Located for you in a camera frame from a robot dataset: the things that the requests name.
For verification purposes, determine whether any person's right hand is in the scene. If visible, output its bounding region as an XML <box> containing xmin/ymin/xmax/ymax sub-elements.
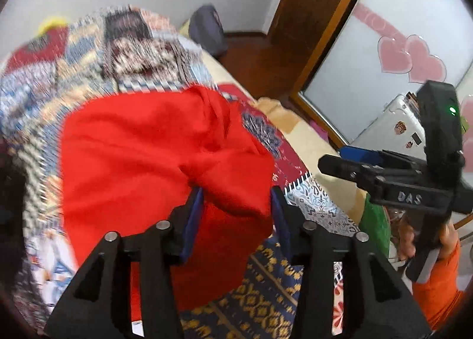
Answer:
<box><xmin>399</xmin><ymin>219</ymin><xmax>459</xmax><ymax>263</ymax></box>

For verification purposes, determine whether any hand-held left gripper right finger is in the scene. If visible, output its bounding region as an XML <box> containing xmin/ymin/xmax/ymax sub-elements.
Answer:
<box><xmin>271</xmin><ymin>185</ymin><xmax>431</xmax><ymax>339</ymax></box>

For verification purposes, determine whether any pink slipper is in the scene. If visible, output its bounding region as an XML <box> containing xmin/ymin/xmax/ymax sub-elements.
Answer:
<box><xmin>310</xmin><ymin>120</ymin><xmax>329</xmax><ymax>142</ymax></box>

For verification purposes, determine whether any pink ribbon sticker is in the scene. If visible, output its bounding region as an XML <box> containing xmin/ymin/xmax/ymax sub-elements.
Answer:
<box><xmin>353</xmin><ymin>2</ymin><xmax>403</xmax><ymax>40</ymax></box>

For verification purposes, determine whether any patchwork printed blanket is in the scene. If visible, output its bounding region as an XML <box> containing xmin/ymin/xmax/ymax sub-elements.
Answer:
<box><xmin>0</xmin><ymin>4</ymin><xmax>361</xmax><ymax>339</ymax></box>

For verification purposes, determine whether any yellow round object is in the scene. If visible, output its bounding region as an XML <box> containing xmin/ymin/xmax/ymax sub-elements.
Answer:
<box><xmin>37</xmin><ymin>15</ymin><xmax>69</xmax><ymax>34</ymax></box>

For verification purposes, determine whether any frosted glass door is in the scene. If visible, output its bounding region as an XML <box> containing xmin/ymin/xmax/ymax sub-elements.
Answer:
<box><xmin>307</xmin><ymin>0</ymin><xmax>473</xmax><ymax>147</ymax></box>

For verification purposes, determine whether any wooden door frame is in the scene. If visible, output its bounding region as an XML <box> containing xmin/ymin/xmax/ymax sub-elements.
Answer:
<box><xmin>266</xmin><ymin>0</ymin><xmax>381</xmax><ymax>149</ymax></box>

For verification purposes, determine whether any purple-grey bag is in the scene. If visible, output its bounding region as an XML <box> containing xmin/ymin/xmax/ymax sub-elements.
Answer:
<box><xmin>188</xmin><ymin>4</ymin><xmax>229</xmax><ymax>57</ymax></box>

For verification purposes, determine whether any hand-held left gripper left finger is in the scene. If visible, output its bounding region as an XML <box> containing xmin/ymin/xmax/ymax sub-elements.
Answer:
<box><xmin>44</xmin><ymin>187</ymin><xmax>205</xmax><ymax>339</ymax></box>

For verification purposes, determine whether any red garment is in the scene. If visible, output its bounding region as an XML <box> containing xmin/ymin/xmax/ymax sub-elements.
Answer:
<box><xmin>58</xmin><ymin>85</ymin><xmax>276</xmax><ymax>328</ymax></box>

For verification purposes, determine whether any pink heart sticker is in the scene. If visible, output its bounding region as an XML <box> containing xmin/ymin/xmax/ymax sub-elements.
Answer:
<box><xmin>404</xmin><ymin>34</ymin><xmax>448</xmax><ymax>84</ymax></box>
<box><xmin>378</xmin><ymin>35</ymin><xmax>412</xmax><ymax>74</ymax></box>

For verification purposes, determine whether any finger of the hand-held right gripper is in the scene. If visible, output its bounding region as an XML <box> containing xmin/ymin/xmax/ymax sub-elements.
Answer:
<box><xmin>318</xmin><ymin>154</ymin><xmax>392</xmax><ymax>189</ymax></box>
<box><xmin>339</xmin><ymin>145</ymin><xmax>426</xmax><ymax>176</ymax></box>

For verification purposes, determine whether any person's green garment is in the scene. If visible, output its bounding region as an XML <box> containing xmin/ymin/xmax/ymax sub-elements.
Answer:
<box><xmin>358</xmin><ymin>193</ymin><xmax>392</xmax><ymax>262</ymax></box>

